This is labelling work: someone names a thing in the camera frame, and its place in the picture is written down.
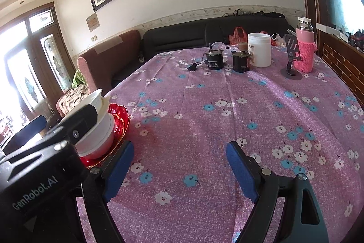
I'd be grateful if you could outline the large red glass plate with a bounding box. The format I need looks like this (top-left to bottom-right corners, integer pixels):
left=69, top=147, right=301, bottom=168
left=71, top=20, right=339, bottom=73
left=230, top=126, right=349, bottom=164
left=79, top=102, right=131, bottom=169

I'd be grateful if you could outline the grey phone stand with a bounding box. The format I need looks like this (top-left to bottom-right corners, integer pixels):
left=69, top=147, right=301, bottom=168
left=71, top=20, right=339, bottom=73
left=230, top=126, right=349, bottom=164
left=280, top=34, right=303, bottom=81

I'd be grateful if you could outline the purple floral tablecloth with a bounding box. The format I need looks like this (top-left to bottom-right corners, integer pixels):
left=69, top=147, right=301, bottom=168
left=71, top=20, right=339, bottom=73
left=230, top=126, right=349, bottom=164
left=76, top=46, right=364, bottom=243

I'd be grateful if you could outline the clear plastic dome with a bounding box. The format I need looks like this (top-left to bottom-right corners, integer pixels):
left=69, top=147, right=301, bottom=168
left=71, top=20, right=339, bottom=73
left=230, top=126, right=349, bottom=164
left=210, top=42, right=230, bottom=62

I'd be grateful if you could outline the clear plastic bag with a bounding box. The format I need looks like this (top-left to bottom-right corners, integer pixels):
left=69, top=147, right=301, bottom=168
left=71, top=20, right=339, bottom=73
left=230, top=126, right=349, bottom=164
left=271, top=29, right=297, bottom=48

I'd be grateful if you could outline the black motor with white label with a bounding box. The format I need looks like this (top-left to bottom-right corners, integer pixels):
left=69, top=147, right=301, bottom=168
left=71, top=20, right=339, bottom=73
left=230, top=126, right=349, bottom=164
left=203, top=43, right=224, bottom=71

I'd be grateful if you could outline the black sofa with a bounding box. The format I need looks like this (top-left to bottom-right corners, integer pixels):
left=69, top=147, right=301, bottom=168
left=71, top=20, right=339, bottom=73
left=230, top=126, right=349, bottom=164
left=110, top=13, right=295, bottom=87

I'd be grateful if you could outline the green cloth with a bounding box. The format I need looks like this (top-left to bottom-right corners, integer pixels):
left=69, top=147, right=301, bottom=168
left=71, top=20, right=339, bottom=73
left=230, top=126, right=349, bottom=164
left=72, top=69, right=86, bottom=89

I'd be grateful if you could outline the small cream bowl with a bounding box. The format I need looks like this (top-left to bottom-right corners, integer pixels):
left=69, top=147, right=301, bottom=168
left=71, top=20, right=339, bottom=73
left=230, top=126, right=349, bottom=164
left=61, top=88, right=104, bottom=120

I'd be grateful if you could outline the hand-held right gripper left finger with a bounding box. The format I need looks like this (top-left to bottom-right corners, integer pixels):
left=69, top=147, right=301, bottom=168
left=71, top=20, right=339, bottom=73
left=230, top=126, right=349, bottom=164
left=72, top=141, right=135, bottom=243

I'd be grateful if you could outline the red plastic bag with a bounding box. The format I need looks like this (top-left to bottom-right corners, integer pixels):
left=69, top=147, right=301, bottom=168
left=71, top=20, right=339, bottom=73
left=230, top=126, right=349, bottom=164
left=229, top=26, right=248, bottom=46

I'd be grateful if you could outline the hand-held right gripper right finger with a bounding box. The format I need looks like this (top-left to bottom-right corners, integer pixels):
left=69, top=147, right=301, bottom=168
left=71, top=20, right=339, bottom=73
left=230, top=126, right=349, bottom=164
left=226, top=141, right=329, bottom=243

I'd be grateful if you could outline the thermos with pink knitted sleeve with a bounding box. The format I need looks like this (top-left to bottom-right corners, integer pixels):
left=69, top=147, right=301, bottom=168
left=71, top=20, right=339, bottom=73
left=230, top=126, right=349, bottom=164
left=293, top=16, right=318, bottom=73

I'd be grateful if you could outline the brown armchair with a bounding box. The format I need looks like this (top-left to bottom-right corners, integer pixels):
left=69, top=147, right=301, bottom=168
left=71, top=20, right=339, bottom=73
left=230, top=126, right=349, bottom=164
left=77, top=29, right=142, bottom=96

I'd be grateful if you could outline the wooden glass door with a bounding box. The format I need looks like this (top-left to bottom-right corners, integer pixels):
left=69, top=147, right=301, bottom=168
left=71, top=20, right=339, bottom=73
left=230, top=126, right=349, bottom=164
left=0, top=2, right=73, bottom=148

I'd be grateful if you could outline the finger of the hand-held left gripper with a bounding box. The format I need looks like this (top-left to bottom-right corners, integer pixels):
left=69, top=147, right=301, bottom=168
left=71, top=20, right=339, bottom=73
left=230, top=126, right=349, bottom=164
left=3, top=115, right=48, bottom=156
left=47, top=103, right=99, bottom=147

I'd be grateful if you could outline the patterned blanket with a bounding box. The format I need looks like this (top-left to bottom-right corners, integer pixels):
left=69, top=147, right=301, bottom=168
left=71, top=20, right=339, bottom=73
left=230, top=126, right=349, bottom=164
left=56, top=85, right=92, bottom=119

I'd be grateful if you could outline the dark clutter on sofa back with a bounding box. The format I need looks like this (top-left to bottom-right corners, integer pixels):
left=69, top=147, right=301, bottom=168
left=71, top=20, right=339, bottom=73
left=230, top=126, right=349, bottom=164
left=221, top=8, right=286, bottom=19

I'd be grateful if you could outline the white plastic jar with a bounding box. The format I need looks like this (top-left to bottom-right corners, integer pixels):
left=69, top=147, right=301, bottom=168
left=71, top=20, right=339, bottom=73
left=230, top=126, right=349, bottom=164
left=248, top=33, right=272, bottom=68

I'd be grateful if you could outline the black motor with wooden spool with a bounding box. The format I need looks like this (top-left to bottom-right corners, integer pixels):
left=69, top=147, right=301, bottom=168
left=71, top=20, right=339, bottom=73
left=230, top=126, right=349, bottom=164
left=231, top=43, right=251, bottom=73

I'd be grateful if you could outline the white shallow bowl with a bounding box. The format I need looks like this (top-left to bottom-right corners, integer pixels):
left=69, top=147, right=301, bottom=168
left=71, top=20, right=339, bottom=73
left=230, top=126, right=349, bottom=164
left=75, top=113, right=116, bottom=159

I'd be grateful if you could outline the brown wall plaque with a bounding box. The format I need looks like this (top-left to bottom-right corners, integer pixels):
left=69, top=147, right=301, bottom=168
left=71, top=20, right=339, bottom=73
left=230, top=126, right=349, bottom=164
left=86, top=13, right=99, bottom=32

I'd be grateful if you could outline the small clutter on cabinet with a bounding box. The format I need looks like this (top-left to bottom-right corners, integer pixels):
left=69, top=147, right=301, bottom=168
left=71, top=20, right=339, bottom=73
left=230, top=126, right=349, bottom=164
left=338, top=28, right=364, bottom=51

